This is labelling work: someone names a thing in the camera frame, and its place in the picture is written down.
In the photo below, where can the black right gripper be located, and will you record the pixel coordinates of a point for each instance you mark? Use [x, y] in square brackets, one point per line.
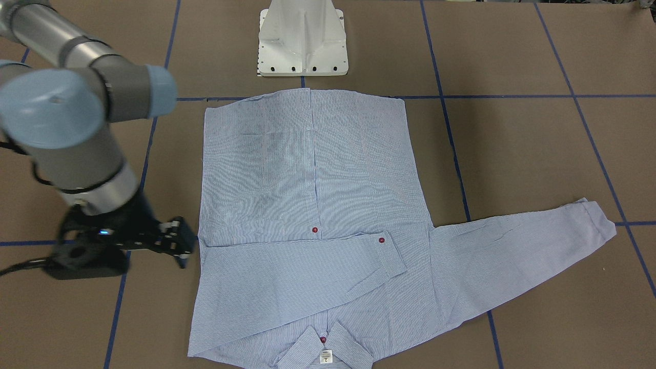
[137, 218]

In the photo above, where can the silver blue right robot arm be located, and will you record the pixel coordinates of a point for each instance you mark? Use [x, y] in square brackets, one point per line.
[60, 118]

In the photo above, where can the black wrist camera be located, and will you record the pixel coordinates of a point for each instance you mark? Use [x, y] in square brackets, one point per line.
[84, 260]

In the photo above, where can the light blue striped shirt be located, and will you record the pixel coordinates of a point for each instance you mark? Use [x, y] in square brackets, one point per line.
[317, 248]

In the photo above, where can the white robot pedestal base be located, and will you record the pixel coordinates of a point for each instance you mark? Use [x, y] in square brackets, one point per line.
[302, 38]

